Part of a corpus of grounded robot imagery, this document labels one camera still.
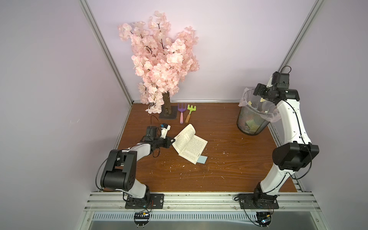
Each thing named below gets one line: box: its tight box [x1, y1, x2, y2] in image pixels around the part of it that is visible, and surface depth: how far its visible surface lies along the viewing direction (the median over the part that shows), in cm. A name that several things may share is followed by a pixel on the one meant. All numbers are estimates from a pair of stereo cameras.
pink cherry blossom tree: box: [118, 11, 200, 115], surface depth 76 cm
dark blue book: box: [172, 123, 208, 165], surface depth 94 cm
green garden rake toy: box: [184, 104, 197, 124], surface depth 116 cm
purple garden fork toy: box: [177, 102, 187, 125], surface depth 116 cm
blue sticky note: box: [196, 155, 208, 165], surface depth 89 cm
